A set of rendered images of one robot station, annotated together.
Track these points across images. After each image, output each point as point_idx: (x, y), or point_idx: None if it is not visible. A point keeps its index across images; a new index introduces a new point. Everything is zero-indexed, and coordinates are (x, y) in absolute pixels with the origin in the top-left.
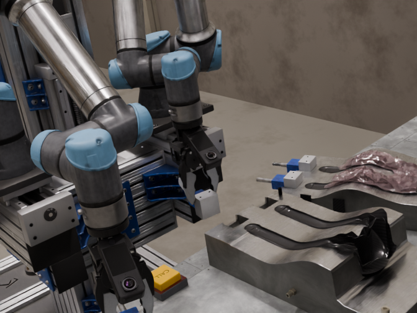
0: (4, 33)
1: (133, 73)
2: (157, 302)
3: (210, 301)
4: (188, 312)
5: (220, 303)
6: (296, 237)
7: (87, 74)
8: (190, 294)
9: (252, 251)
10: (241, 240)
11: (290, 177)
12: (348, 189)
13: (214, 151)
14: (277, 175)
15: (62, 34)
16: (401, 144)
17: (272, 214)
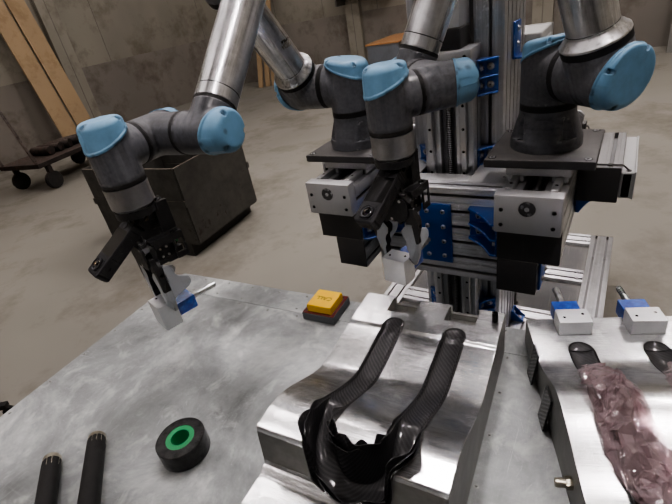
0: (406, 7)
1: None
2: (302, 316)
3: (309, 351)
4: (290, 342)
5: (306, 361)
6: (389, 374)
7: (205, 61)
8: (319, 332)
9: (344, 343)
10: (364, 325)
11: (561, 316)
12: (556, 394)
13: (372, 209)
14: (571, 302)
15: (222, 10)
16: None
17: (433, 331)
